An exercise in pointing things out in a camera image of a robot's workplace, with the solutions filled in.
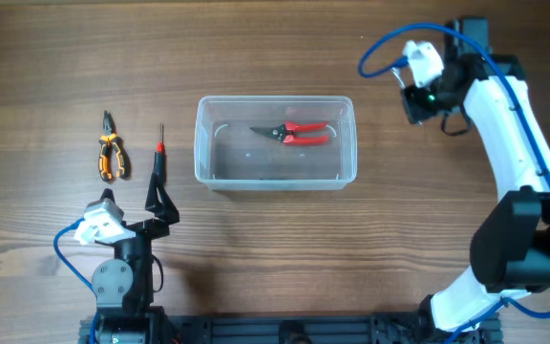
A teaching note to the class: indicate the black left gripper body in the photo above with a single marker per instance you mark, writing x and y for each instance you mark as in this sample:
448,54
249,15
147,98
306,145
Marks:
146,232

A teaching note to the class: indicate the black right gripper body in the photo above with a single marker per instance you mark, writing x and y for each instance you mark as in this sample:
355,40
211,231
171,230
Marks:
429,102

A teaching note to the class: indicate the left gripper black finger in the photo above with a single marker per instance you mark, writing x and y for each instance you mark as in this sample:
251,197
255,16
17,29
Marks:
159,203
107,194

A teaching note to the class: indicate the black red precision screwdriver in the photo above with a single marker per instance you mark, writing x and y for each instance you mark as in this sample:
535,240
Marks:
159,168

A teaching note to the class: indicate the orange black pliers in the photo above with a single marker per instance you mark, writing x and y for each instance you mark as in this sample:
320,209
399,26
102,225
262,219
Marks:
111,145

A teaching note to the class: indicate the red handled snips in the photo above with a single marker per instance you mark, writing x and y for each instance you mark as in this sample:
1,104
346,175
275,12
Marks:
294,134

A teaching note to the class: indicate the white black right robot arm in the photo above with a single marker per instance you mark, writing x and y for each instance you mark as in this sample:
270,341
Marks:
510,251

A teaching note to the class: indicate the clear plastic container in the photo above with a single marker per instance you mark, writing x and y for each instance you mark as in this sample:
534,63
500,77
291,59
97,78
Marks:
229,156

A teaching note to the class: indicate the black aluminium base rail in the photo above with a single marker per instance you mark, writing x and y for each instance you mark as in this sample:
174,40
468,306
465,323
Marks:
377,328

